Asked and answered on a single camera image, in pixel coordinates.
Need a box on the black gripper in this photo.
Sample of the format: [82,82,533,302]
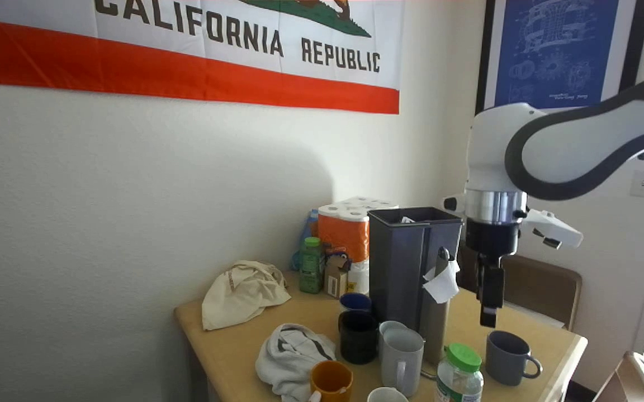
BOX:
[463,217,522,330]

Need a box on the green plastic lid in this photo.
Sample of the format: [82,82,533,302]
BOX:
[442,342,485,374]

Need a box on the white bottle with green label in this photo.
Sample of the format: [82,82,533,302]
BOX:
[434,360,488,402]

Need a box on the green plastic bottle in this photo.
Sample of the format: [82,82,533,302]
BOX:
[294,234,325,294]

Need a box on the blue plastic bottle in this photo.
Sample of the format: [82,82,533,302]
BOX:
[287,207,322,272]

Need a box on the brown chair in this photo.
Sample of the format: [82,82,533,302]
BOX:
[457,247,586,332]

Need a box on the grey mug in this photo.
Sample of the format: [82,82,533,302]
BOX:
[483,329,545,389]

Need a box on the grey trash bin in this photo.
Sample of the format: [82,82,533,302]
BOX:
[367,206,464,332]

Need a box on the grey measuring pitcher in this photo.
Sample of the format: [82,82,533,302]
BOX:
[378,320,426,400]

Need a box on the blue mug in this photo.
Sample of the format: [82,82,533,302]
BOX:
[337,291,375,313]

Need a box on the black mug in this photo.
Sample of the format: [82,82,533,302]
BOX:
[334,307,381,366]

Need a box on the white cup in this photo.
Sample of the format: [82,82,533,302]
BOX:
[365,383,412,402]

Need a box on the small brown tagged bag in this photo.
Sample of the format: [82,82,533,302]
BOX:
[322,247,353,299]

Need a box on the paper towel pack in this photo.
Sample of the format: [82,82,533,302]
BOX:
[315,195,403,296]

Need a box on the light wooden chair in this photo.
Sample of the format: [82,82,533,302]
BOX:
[592,351,644,402]

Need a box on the orange mug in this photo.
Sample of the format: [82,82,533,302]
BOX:
[306,360,356,402]

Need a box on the white crumpled cloth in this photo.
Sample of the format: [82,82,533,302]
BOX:
[252,321,340,402]

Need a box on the beige cloth bag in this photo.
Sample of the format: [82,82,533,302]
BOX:
[199,259,292,332]

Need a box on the framed blueprint picture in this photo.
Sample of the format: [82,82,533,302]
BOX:
[472,0,644,114]

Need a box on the California Republic flag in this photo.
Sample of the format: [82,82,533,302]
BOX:
[0,0,403,117]

